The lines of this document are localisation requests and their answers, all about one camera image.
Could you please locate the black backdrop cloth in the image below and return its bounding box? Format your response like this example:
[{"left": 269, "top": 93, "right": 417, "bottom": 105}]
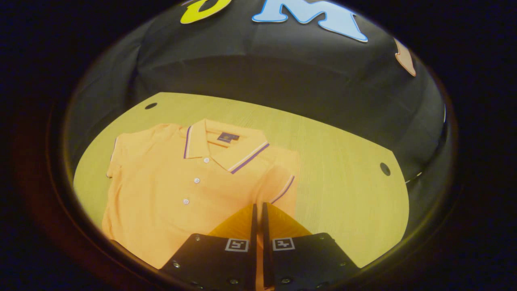
[{"left": 65, "top": 0, "right": 450, "bottom": 237}]

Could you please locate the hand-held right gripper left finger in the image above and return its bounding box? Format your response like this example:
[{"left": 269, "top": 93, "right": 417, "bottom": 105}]
[{"left": 160, "top": 203, "right": 259, "bottom": 291}]

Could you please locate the orange polo T-shirt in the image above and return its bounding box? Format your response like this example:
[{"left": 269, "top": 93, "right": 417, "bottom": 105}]
[{"left": 101, "top": 118, "right": 302, "bottom": 270}]

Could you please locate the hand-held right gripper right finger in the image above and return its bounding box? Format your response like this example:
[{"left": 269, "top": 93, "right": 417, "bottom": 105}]
[{"left": 262, "top": 202, "right": 361, "bottom": 291}]

